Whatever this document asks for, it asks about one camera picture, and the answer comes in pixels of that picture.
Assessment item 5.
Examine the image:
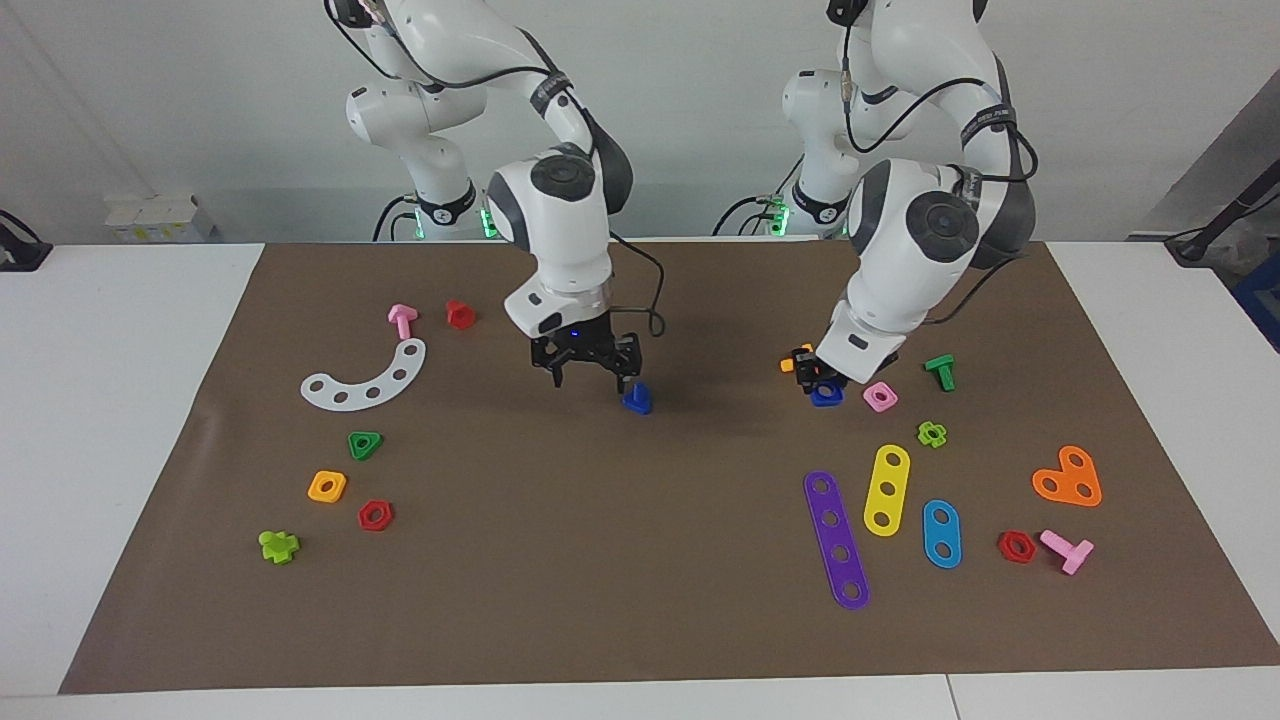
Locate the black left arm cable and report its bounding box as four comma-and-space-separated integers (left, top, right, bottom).
843, 0, 1038, 326

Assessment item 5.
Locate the brown table mat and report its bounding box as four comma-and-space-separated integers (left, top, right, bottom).
58, 240, 1280, 696

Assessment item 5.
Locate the blue crate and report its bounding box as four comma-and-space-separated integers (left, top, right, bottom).
1232, 250, 1280, 351

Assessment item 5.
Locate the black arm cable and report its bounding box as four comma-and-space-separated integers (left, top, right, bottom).
325, 0, 667, 338
843, 0, 1038, 326

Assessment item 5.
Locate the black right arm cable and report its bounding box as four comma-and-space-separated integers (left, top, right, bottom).
325, 0, 667, 338

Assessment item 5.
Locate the orange three-hole plate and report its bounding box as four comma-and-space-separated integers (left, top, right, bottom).
1031, 445, 1103, 508

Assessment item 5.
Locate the black table clamp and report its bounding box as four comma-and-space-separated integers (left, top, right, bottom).
0, 210, 53, 273

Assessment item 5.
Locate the blue two-hole strip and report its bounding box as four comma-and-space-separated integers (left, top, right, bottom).
922, 499, 963, 570

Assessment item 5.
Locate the purple four-hole strip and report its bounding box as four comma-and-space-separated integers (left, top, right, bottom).
803, 470, 871, 611

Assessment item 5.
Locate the black base cable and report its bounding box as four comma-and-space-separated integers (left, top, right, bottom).
374, 195, 416, 242
712, 195, 791, 238

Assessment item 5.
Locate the yellow three-hole strip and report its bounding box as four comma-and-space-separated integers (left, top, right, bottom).
863, 444, 912, 538

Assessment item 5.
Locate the white cardboard box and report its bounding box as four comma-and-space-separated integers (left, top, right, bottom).
105, 195, 216, 244

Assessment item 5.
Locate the white curved five-hole plate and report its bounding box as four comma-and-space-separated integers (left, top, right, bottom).
300, 337, 428, 412

